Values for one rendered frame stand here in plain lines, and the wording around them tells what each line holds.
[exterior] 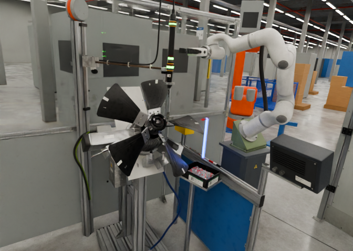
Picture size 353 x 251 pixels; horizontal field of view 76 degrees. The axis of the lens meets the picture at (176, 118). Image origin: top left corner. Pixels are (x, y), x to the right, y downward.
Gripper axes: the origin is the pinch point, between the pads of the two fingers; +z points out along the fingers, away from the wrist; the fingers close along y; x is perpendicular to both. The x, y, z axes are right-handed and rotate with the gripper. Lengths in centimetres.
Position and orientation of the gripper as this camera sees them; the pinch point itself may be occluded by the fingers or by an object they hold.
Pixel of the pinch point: (184, 50)
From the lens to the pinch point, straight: 149.2
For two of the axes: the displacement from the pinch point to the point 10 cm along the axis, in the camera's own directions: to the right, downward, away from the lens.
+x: 0.6, -9.6, -2.8
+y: -5.4, -2.7, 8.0
